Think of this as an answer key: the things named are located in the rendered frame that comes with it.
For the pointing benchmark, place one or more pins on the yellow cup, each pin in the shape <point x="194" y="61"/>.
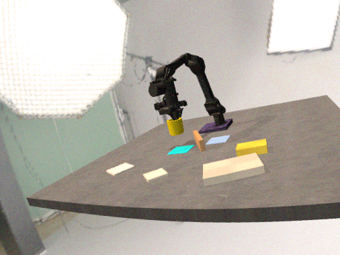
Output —
<point x="175" y="126"/>

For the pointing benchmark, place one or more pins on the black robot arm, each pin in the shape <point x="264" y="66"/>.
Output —
<point x="164" y="84"/>

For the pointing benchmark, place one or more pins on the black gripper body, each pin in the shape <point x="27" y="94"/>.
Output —
<point x="172" y="103"/>

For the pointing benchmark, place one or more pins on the cream flat square tile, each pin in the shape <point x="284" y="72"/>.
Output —
<point x="120" y="169"/>

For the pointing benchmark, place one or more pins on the beige flat square tile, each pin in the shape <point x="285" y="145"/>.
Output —
<point x="154" y="175"/>

